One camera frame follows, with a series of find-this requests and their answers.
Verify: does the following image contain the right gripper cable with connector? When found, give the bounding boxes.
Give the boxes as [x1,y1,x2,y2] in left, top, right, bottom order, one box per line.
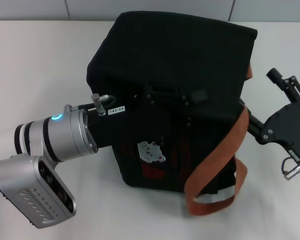
[280,154,300,181]

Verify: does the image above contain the black food bag brown straps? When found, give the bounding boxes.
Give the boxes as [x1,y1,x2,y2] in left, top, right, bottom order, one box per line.
[86,11,258,216]

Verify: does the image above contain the left gripper cable with connector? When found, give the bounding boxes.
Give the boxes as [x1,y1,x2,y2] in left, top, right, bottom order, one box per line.
[89,92,116,117]

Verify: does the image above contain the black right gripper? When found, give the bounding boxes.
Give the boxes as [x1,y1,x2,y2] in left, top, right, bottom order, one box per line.
[239,67,300,176]

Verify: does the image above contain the gripper cable with connector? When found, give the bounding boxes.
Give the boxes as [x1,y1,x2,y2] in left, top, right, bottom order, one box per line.
[89,92,116,117]
[280,154,300,181]

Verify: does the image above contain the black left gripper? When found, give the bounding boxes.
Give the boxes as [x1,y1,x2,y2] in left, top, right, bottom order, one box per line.
[85,92,194,149]

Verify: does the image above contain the thin black wrist camera cable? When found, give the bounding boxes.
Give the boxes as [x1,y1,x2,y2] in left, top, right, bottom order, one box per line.
[63,104,96,112]

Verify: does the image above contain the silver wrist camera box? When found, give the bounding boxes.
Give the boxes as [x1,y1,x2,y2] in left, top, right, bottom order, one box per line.
[0,154,77,230]

